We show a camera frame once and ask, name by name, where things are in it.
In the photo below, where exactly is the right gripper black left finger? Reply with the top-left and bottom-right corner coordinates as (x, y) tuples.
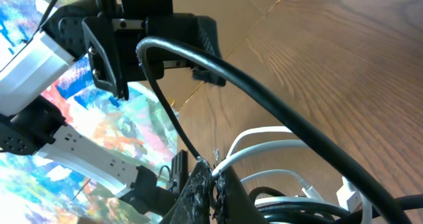
(160, 159), (212, 224)

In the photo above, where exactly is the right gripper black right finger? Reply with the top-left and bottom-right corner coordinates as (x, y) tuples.
(216, 167), (268, 224)

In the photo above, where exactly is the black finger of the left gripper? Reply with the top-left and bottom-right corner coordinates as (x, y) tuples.
(192, 17), (226, 87)

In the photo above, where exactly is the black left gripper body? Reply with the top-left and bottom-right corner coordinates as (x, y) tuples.
(82, 0), (220, 100)

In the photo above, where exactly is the black USB cable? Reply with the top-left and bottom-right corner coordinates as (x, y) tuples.
(135, 36), (412, 224)
(247, 186), (423, 224)

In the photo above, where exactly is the white USB cable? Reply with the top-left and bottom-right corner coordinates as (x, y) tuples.
(211, 126), (374, 224)

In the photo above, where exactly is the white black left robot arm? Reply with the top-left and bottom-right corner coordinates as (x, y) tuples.
(1, 0), (225, 216)

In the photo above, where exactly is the black mounting rail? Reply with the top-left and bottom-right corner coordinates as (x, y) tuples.
(167, 150), (188, 194)

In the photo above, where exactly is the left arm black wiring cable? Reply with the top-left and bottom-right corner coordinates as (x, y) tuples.
(38, 0), (72, 30)

